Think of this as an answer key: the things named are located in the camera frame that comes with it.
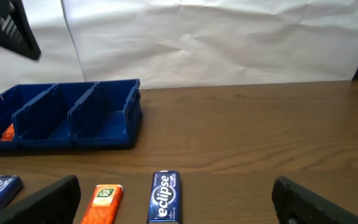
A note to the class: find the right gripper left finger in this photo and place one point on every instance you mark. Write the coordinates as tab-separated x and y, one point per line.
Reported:
42	205

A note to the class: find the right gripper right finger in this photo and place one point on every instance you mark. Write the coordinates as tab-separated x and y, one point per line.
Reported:
306	208

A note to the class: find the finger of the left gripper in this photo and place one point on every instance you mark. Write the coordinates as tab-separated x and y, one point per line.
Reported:
8	28

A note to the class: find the orange candy box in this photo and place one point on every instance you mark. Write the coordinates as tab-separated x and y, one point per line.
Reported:
8	133
102	205

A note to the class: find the blue tray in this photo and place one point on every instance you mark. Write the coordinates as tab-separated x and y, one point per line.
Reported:
104	124

